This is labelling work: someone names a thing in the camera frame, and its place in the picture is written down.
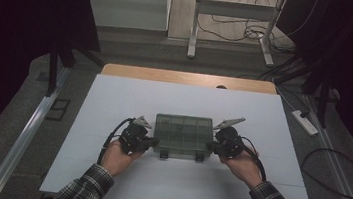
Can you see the person's left hand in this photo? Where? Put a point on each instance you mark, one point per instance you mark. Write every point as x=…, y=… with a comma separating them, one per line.
x=115, y=159

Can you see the white power strip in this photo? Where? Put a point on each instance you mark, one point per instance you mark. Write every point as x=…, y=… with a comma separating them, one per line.
x=305, y=123

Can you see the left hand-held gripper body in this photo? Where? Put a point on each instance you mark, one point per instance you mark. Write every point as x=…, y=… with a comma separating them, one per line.
x=133, y=138

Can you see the transparent grey compartment box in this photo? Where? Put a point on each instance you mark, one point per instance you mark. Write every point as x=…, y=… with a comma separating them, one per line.
x=190, y=141

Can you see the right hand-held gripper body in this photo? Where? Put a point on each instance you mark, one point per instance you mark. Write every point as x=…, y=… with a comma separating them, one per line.
x=229, y=144

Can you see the white cabinet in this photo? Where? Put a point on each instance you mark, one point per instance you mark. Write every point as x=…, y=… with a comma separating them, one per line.
x=126, y=3

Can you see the person's right hand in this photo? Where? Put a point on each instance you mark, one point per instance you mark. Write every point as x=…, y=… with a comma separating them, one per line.
x=245, y=169

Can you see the black stand post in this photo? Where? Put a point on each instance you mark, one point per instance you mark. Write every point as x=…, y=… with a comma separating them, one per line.
x=323, y=99
x=53, y=68

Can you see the white metal desk frame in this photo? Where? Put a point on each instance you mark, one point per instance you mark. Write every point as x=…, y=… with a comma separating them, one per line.
x=194, y=24

